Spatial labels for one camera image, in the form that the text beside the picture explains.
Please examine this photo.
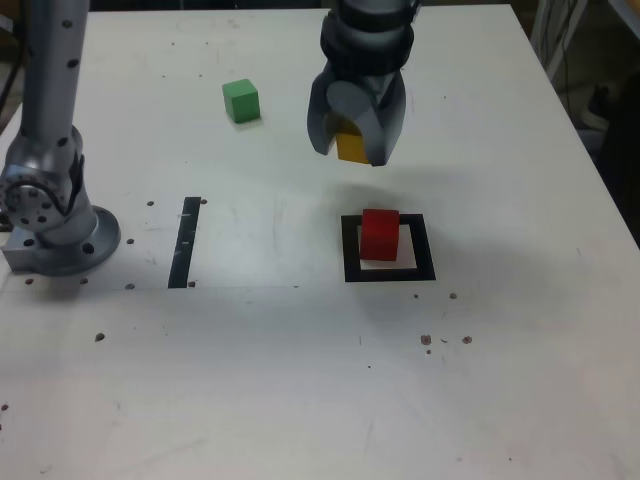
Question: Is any green cube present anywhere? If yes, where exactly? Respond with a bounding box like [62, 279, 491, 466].
[221, 78, 261, 124]

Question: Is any dark bulky object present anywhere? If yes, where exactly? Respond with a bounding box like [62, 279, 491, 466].
[597, 69, 640, 236]

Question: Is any black tape strip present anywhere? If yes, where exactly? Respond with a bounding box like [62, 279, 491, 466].
[167, 196, 202, 290]

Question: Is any black tape square outline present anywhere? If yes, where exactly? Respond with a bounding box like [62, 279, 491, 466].
[340, 213, 437, 284]

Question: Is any white metal frame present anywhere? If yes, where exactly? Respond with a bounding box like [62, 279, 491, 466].
[529, 0, 591, 84]

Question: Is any yellow cube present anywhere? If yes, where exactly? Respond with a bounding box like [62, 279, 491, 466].
[327, 113, 372, 164]

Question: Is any red cube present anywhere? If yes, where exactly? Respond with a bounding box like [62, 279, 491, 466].
[359, 208, 401, 263]

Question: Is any dark shoe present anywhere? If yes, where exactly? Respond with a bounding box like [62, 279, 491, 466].
[581, 84, 612, 129]

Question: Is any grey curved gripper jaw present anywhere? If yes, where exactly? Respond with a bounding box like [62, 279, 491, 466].
[325, 69, 409, 168]
[306, 67, 336, 157]

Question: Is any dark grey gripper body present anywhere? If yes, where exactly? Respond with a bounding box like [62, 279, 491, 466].
[328, 68, 402, 108]

